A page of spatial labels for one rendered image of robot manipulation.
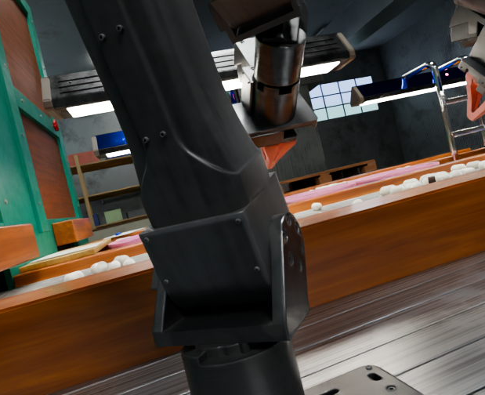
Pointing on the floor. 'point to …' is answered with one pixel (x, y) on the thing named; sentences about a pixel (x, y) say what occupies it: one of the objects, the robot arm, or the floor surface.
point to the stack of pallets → (329, 175)
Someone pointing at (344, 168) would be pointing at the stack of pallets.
